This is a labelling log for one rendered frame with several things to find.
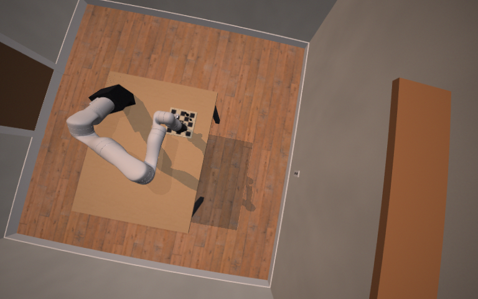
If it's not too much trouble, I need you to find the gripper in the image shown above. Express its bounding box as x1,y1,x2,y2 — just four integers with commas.
171,113,187,133

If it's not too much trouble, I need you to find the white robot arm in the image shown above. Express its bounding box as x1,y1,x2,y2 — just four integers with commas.
67,97,179,184

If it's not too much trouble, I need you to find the chessboard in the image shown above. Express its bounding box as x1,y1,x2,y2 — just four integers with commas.
166,107,197,139

